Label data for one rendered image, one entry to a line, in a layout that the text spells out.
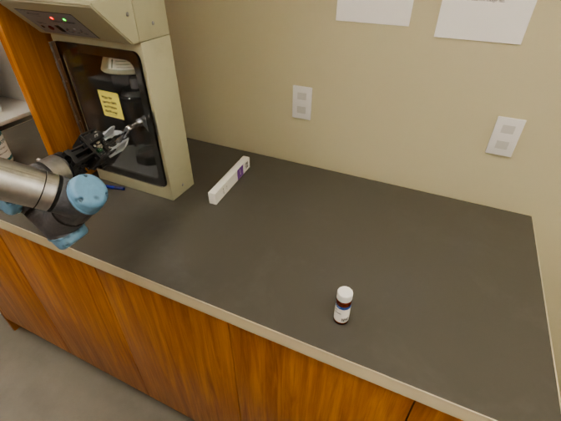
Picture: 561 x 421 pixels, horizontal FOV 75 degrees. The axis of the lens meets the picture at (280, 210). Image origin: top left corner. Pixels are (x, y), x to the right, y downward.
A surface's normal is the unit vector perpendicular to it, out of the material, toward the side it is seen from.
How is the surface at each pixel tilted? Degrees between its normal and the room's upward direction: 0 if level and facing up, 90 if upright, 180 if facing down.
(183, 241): 0
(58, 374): 0
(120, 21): 90
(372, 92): 90
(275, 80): 90
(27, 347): 0
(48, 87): 90
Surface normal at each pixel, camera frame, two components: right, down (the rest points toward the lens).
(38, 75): 0.91, 0.26
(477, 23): -0.42, 0.54
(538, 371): 0.00, -0.81
